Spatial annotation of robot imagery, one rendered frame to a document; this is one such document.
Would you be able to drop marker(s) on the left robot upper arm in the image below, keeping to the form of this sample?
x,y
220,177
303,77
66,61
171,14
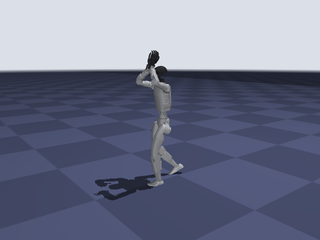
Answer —
x,y
164,87

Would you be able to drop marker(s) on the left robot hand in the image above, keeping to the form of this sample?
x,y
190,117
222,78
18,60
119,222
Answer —
x,y
154,59

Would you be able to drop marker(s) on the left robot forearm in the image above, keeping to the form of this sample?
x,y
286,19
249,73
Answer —
x,y
153,74

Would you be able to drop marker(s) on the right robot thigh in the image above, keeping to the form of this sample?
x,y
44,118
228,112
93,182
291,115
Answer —
x,y
153,132

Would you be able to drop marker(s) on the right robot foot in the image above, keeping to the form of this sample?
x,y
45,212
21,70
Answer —
x,y
175,169

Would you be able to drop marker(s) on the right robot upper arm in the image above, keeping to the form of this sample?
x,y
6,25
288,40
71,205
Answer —
x,y
146,83

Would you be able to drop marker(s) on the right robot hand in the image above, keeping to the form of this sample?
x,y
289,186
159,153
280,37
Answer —
x,y
149,60

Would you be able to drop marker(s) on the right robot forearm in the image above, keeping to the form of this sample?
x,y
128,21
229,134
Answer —
x,y
144,74

